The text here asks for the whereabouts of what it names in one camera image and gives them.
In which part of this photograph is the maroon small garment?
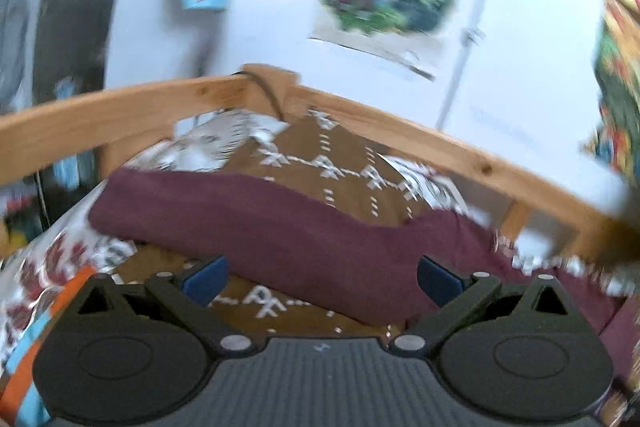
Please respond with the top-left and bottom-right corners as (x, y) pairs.
(89, 169), (640, 358)

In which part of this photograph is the white door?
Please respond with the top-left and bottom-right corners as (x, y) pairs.
(437, 0), (608, 152)

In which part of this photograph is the white floral bedsheet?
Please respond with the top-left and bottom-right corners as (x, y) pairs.
(0, 109), (626, 378)

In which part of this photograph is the dark door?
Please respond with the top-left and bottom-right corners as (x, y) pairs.
(32, 0), (131, 108)

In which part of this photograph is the wooden bed frame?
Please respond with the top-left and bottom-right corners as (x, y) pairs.
(0, 64), (640, 268)

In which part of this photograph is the dark cable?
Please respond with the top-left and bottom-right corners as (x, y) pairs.
(239, 66), (287, 120)

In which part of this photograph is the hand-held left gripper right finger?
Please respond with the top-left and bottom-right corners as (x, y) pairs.
(387, 254), (573, 358)

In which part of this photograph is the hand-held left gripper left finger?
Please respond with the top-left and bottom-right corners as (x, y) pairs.
(75, 255), (256, 356)

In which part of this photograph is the brown patterned blanket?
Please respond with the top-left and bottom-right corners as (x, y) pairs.
(112, 109), (431, 340)

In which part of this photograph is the orange blue striped cloth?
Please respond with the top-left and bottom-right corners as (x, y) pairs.
(0, 264), (96, 427)

